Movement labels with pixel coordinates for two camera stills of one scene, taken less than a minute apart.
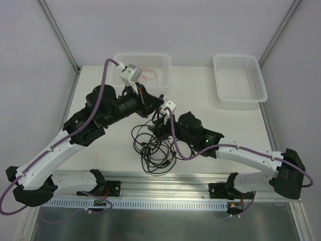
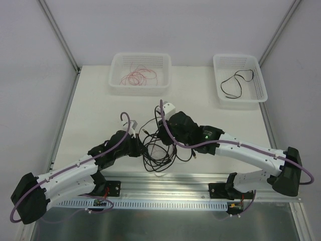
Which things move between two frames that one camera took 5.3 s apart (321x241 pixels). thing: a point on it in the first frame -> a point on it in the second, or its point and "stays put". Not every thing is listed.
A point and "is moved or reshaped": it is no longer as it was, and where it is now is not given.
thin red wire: x=145 y=74 stays put
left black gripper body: x=146 y=103 -> x=137 y=147
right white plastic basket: x=239 y=82 stays put
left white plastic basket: x=156 y=69 stays put
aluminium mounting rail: x=167 y=186 stays put
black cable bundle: x=158 y=155 is moved or reshaped
